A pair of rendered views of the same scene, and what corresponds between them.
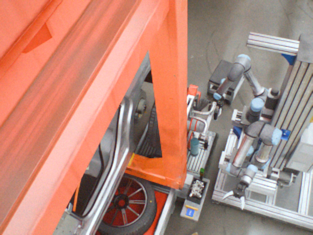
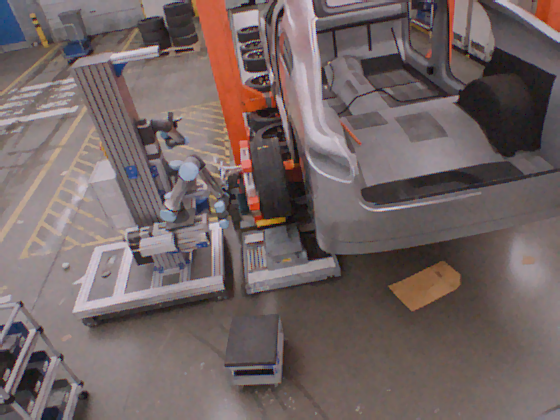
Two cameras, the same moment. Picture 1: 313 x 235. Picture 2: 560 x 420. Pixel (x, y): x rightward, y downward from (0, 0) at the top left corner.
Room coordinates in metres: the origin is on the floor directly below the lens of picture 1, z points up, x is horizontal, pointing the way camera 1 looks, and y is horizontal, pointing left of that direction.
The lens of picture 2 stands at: (4.55, -1.36, 2.68)
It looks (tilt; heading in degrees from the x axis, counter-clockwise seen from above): 36 degrees down; 154
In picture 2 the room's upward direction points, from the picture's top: 10 degrees counter-clockwise
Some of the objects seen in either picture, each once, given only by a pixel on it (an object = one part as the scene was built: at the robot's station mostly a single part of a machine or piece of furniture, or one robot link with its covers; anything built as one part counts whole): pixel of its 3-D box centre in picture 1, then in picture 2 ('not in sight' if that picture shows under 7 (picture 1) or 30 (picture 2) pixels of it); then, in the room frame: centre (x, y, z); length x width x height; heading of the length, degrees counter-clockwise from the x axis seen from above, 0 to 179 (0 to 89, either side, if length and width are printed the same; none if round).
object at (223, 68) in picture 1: (226, 82); (257, 352); (2.71, -0.86, 0.17); 0.43 x 0.36 x 0.34; 145
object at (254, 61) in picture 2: not in sight; (260, 60); (-2.65, 2.25, 0.39); 0.66 x 0.66 x 0.24
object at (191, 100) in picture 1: (187, 121); (251, 182); (1.74, -0.23, 0.85); 0.54 x 0.07 x 0.54; 155
